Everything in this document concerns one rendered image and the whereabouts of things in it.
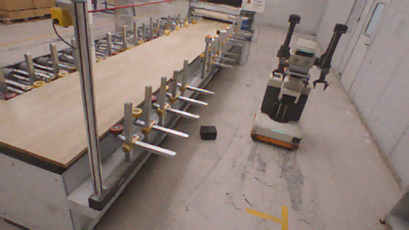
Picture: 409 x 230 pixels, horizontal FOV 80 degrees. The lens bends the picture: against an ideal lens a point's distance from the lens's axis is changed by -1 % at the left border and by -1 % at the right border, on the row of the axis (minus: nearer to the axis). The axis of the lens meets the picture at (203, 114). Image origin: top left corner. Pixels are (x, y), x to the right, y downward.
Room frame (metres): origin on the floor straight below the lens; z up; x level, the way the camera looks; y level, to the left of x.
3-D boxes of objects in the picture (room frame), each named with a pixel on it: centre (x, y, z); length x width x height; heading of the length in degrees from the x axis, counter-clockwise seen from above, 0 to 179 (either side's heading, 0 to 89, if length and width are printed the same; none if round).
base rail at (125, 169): (3.38, 0.00, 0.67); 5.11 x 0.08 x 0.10; 168
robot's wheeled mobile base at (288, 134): (2.99, -1.03, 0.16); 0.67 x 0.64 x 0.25; 168
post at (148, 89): (1.48, 0.39, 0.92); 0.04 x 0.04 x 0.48; 78
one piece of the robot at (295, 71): (2.71, -0.97, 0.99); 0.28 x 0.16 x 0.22; 78
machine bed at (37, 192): (3.49, 0.53, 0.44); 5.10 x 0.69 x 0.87; 168
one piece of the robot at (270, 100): (3.08, -1.05, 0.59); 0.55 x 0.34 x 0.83; 78
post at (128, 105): (1.23, 0.44, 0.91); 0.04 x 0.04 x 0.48; 78
